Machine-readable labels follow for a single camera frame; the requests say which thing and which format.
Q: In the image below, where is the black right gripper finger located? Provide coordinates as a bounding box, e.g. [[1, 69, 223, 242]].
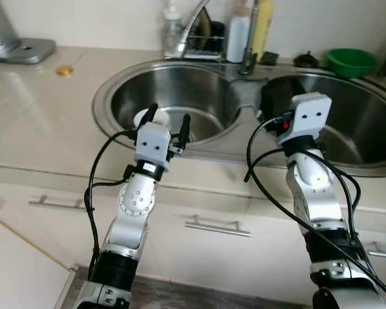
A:
[[262, 80, 287, 123]]

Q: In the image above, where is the small white round cup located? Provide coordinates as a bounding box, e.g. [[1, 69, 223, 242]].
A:
[[133, 108, 168, 129]]

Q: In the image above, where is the beige kitchen cabinet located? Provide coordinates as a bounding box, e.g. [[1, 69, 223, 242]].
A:
[[0, 164, 386, 306]]

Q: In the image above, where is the stainless steel double sink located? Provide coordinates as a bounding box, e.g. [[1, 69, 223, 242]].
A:
[[92, 57, 386, 178]]

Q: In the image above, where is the small black block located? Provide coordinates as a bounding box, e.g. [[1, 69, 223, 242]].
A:
[[261, 51, 279, 65]]

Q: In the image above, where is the black sink plug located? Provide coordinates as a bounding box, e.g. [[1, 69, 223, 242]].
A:
[[293, 51, 319, 69]]

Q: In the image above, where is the plain white bottle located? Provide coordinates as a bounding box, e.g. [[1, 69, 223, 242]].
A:
[[226, 0, 252, 63]]

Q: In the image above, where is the yellow detergent bottle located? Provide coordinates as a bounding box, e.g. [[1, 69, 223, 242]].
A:
[[251, 0, 274, 62]]

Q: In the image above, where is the green plastic bowl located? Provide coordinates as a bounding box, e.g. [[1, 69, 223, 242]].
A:
[[326, 48, 378, 79]]

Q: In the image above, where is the clear soap dispenser bottle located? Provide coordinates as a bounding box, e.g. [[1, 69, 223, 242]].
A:
[[162, 0, 184, 55]]

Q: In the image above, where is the chrome gooseneck faucet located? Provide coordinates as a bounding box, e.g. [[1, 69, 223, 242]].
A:
[[177, 0, 213, 59]]

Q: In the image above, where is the grey appliance base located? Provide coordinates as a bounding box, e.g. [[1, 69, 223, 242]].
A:
[[0, 0, 57, 65]]

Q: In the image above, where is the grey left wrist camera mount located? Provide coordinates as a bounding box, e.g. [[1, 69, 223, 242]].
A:
[[135, 122, 174, 171]]

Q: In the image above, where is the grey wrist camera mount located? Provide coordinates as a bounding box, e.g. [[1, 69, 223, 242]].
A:
[[135, 122, 174, 171], [277, 93, 332, 145]]

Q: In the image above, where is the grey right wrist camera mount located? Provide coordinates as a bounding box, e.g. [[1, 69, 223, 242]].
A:
[[277, 93, 332, 145]]

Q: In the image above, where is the chrome tap post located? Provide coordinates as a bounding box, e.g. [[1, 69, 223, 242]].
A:
[[239, 26, 261, 76]]

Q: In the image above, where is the metal wire sink rack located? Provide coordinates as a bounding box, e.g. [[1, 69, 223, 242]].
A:
[[183, 6, 227, 60]]

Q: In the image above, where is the silver bar cabinet handle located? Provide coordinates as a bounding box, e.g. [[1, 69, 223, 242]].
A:
[[185, 216, 252, 238], [29, 195, 84, 212], [367, 241, 386, 259]]

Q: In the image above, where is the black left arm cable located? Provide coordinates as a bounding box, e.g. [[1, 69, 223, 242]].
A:
[[84, 129, 139, 277]]

